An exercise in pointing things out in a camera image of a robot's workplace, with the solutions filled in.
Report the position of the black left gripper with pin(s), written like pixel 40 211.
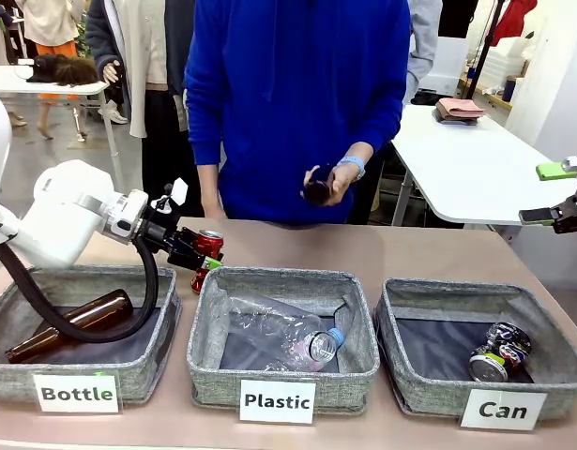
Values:
pixel 168 236

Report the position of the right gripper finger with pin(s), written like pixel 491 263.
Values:
pixel 541 215
pixel 555 169

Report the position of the red crushed soda can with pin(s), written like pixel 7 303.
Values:
pixel 211 241

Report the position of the brown glass bottle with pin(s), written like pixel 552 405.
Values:
pixel 100 307
pixel 318 193

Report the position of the clear crushed plastic bottle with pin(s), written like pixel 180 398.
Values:
pixel 274 328

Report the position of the crushed silver printed can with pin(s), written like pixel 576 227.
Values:
pixel 501 351

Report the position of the person's left forearm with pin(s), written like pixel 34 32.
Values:
pixel 363 152

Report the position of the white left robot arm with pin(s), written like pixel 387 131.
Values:
pixel 63 220

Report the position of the person's right forearm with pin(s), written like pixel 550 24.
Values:
pixel 210 187

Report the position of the grey fabric basket labelled Bottle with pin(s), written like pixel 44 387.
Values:
pixel 142 375

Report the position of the grey fabric basket labelled Plastic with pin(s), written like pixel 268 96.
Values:
pixel 278 389

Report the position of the white Can label card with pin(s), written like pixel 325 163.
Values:
pixel 503 410

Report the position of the grey fabric basket labelled Can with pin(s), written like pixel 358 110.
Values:
pixel 424 389

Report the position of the person's right hand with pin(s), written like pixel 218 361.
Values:
pixel 215 213

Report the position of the person's left hand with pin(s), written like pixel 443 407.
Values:
pixel 344 180

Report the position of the dark blue cup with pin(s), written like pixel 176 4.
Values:
pixel 509 90

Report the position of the large white side table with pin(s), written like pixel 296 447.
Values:
pixel 457 159

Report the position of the folded pink cloth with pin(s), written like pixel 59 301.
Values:
pixel 461 107

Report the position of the folded grey cloth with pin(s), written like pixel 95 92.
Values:
pixel 452 119

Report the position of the white stacked storage bins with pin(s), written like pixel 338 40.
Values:
pixel 504 61

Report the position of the white cardboard box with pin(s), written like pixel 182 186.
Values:
pixel 450 65

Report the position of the red hanging garment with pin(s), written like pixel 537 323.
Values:
pixel 515 19

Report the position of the white shoe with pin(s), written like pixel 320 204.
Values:
pixel 113 113

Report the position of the white Plastic label card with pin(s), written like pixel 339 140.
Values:
pixel 277 401

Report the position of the light blue wristband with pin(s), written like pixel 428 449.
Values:
pixel 354 164

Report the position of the bystander in grey shirt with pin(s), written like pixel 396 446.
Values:
pixel 424 42

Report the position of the white Bottle label card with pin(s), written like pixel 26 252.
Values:
pixel 76 393

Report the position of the person's blue hoodie torso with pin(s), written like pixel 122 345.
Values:
pixel 297 94

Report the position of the bystander in beige coat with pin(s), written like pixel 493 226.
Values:
pixel 142 56

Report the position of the dark brown wig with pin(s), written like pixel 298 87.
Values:
pixel 65 70

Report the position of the white table with wig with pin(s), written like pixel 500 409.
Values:
pixel 16 84

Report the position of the bystander in orange shorts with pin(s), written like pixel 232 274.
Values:
pixel 53 28

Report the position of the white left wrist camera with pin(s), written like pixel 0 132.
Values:
pixel 177 192

